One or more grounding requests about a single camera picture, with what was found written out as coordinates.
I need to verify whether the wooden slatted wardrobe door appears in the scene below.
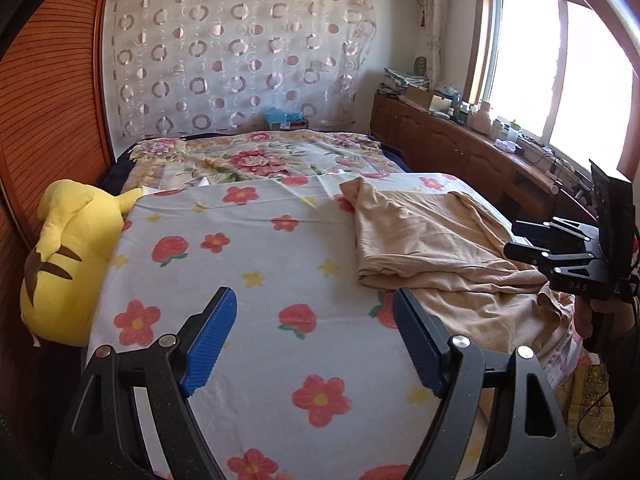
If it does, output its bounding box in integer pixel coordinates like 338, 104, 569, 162
0, 0, 118, 281

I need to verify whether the wooden cabinet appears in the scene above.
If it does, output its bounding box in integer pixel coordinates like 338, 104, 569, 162
370, 91, 601, 241

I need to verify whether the yellow plush toy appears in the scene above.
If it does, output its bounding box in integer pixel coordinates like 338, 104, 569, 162
20, 180, 146, 348

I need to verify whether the white plastic bottle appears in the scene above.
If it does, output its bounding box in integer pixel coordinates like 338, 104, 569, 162
472, 102, 493, 133

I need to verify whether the yellow patterned cloth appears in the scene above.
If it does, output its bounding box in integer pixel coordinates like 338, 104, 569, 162
556, 357, 617, 443

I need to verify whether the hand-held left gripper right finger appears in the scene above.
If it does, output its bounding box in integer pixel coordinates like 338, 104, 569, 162
392, 287, 576, 480

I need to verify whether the sheer curtain with circles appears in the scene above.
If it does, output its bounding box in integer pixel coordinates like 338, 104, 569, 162
107, 0, 378, 141

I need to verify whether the person's right hand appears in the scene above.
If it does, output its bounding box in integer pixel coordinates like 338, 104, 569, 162
574, 292, 640, 353

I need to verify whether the blue plastic bag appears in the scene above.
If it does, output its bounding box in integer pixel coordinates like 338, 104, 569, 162
264, 106, 309, 131

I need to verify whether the black cable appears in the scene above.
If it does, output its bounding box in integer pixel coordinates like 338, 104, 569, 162
576, 392, 617, 453

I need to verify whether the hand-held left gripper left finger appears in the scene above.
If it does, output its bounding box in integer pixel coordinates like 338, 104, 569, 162
52, 287, 238, 480

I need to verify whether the floral quilt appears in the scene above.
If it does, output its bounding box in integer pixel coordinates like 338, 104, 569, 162
127, 130, 406, 196

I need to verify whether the window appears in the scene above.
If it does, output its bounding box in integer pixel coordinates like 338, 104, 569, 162
462, 0, 636, 176

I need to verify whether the beige t-shirt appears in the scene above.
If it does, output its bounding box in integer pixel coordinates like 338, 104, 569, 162
340, 177, 576, 376

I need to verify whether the cardboard box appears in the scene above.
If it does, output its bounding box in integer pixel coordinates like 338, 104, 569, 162
404, 85, 433, 108

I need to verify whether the white flower print bed sheet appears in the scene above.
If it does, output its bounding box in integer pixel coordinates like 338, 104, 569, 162
82, 172, 576, 480

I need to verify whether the stack of papers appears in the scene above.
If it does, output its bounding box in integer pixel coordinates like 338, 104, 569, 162
382, 67, 428, 93

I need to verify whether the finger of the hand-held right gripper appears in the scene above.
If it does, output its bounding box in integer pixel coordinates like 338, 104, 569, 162
514, 217, 601, 253
503, 241, 598, 277

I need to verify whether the patterned window curtain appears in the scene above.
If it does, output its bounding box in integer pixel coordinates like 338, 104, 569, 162
417, 0, 451, 88

